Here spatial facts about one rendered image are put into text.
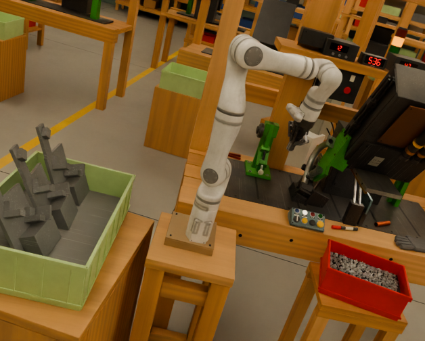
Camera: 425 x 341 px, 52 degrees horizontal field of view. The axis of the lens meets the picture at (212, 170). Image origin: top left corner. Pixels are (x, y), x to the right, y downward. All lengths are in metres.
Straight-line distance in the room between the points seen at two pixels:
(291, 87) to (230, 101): 0.92
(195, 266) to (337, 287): 0.54
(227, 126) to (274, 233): 0.66
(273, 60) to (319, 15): 0.89
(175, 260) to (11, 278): 0.53
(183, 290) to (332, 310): 0.55
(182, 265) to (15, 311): 0.54
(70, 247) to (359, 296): 1.06
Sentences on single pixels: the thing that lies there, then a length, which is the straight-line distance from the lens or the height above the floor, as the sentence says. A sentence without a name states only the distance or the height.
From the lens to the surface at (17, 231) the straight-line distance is 1.52.
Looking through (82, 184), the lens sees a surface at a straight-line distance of 1.84.
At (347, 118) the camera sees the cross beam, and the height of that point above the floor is 1.23.
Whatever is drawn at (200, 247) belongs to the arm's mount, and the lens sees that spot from 1.64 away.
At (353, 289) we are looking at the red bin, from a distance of 1.77.
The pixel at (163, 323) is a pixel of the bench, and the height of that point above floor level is 0.21.
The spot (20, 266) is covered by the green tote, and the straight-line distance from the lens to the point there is 1.41.
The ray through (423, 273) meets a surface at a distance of 2.21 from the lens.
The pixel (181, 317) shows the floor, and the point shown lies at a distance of 2.62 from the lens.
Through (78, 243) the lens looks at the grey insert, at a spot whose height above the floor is 0.85.
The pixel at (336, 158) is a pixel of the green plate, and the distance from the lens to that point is 2.05.
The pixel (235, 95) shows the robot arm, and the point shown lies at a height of 1.45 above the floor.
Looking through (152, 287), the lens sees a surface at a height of 0.73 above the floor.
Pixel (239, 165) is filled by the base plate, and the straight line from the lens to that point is 2.30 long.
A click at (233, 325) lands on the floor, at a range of 2.68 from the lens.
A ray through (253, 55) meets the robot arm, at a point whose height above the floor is 1.59.
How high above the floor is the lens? 1.83
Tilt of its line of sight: 25 degrees down
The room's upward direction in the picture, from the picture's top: 15 degrees clockwise
